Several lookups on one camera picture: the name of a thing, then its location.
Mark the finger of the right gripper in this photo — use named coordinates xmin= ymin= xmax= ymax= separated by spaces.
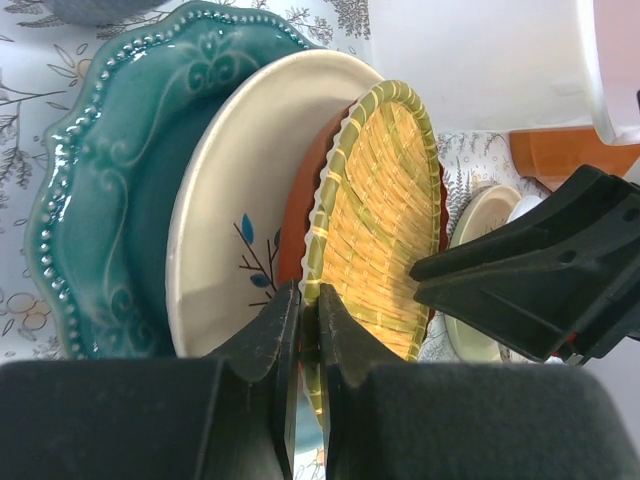
xmin=410 ymin=165 xmax=639 ymax=363

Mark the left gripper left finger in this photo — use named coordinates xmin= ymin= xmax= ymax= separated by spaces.
xmin=1 ymin=282 xmax=300 ymax=479

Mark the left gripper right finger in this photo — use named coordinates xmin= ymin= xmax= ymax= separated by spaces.
xmin=318 ymin=285 xmax=625 ymax=479

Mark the red-brown plate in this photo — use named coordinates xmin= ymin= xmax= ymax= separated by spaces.
xmin=276 ymin=97 xmax=449 ymax=351

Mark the bamboo pattern plate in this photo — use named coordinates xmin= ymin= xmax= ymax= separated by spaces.
xmin=298 ymin=78 xmax=443 ymax=416

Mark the cream and blue plate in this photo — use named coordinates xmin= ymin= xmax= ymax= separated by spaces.
xmin=165 ymin=50 xmax=380 ymax=357

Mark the orange plastic bin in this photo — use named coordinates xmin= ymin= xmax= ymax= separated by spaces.
xmin=509 ymin=127 xmax=639 ymax=191

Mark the white plastic bin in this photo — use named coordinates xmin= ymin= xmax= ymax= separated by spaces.
xmin=369 ymin=0 xmax=639 ymax=145

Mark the white plate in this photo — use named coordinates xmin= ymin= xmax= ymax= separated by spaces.
xmin=507 ymin=195 xmax=543 ymax=223

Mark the pale green plate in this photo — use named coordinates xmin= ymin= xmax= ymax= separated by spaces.
xmin=444 ymin=185 xmax=522 ymax=363

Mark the teal embossed plate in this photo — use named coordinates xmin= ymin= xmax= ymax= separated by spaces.
xmin=24 ymin=1 xmax=313 ymax=360

